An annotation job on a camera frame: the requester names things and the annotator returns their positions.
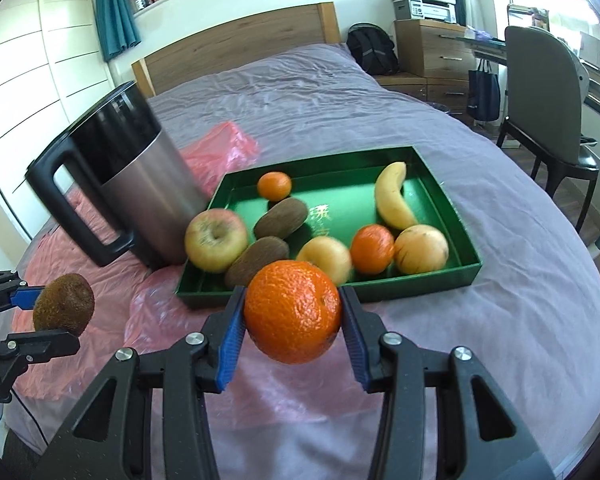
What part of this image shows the green tray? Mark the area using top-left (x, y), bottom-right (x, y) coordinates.
top-left (174, 146), bottom-right (482, 310)

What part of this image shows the white printer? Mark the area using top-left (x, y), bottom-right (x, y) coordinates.
top-left (391, 0), bottom-right (457, 23)

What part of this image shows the wooden headboard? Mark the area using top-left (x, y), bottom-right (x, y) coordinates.
top-left (131, 2), bottom-right (341, 98)

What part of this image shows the brown kiwi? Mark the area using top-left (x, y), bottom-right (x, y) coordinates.
top-left (32, 273), bottom-right (96, 337)
top-left (225, 236), bottom-right (290, 288)
top-left (253, 197), bottom-right (309, 240)

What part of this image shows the grey chair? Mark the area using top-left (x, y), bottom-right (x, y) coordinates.
top-left (495, 25), bottom-right (600, 233)

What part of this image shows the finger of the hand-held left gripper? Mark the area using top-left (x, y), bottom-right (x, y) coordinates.
top-left (0, 328), bottom-right (81, 378)
top-left (0, 270), bottom-right (46, 318)

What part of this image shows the black backpack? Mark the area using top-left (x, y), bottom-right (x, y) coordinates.
top-left (346, 22), bottom-right (401, 77)

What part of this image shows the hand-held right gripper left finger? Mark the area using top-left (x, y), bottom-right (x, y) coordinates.
top-left (42, 285), bottom-right (246, 480)

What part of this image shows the bed with purple sheet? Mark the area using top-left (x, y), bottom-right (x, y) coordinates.
top-left (2, 42), bottom-right (600, 480)

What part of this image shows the pink plastic sheet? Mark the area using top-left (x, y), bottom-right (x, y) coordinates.
top-left (7, 121), bottom-right (381, 421)

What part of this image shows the white wardrobe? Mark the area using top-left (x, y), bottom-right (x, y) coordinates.
top-left (0, 0), bottom-right (116, 241)

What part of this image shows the orange tangerine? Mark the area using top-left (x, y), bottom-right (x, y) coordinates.
top-left (243, 260), bottom-right (343, 365)
top-left (350, 224), bottom-right (396, 275)
top-left (257, 171), bottom-right (292, 201)

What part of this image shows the yellow-green apple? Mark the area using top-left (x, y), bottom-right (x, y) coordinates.
top-left (184, 208), bottom-right (249, 273)

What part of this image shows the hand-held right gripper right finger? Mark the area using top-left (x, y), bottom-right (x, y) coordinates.
top-left (339, 285), bottom-right (556, 480)

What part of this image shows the glass desk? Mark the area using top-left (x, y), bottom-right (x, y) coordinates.
top-left (462, 30), bottom-right (600, 126)

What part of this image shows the striped small yellow fruit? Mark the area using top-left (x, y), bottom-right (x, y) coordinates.
top-left (394, 224), bottom-right (450, 276)

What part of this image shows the dark hanging bag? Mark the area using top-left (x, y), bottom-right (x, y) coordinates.
top-left (466, 57), bottom-right (502, 122)

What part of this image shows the black and copper kettle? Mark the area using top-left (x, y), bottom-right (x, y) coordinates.
top-left (25, 80), bottom-right (216, 268)

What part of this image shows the yellow banana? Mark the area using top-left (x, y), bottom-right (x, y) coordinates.
top-left (374, 161), bottom-right (419, 230)

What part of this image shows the wooden dresser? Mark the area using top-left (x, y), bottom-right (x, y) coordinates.
top-left (375, 19), bottom-right (481, 116)

